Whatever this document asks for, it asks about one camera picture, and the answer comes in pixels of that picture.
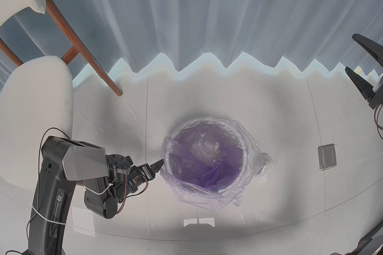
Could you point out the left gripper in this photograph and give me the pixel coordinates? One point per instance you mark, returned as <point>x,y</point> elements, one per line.
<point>142,176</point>

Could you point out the white cushioned wooden chair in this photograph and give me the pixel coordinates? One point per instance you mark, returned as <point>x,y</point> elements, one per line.
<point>36,92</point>

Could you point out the purple plastic bag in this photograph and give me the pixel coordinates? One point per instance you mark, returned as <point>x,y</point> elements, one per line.
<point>209,158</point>

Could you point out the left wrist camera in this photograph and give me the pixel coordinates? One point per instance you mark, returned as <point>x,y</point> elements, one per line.
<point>128,160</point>

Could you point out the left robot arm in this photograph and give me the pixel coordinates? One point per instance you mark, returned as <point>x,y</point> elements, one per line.
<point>83,161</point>

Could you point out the white trash bin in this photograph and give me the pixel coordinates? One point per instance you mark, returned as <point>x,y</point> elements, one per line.
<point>244,158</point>

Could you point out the white wrapper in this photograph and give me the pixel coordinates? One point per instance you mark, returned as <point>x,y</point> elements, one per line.
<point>267,170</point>

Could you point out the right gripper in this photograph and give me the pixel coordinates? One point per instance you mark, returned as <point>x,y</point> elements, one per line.
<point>377,95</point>

